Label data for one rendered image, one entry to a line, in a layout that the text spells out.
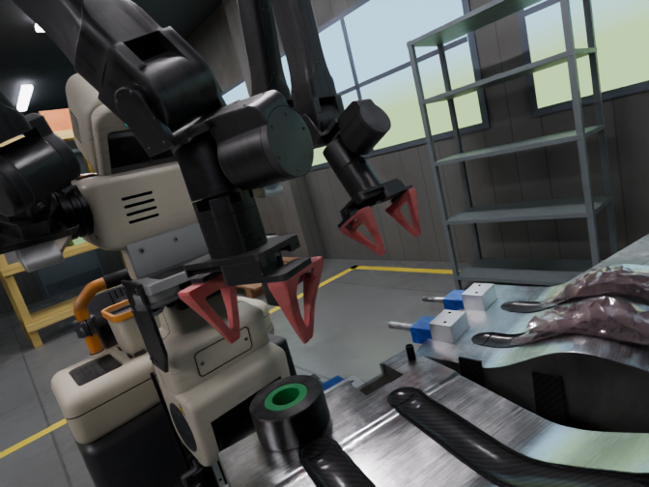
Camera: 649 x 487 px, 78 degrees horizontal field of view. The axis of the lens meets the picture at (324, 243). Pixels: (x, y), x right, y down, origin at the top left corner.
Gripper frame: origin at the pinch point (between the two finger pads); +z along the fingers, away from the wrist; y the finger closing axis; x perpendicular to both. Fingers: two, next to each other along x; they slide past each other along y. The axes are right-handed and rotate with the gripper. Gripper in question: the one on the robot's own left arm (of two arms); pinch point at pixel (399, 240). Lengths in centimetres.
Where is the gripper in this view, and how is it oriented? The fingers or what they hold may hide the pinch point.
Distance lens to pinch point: 66.5
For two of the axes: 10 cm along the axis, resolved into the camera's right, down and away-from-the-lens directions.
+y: 7.2, -3.2, 6.2
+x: -4.6, 4.4, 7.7
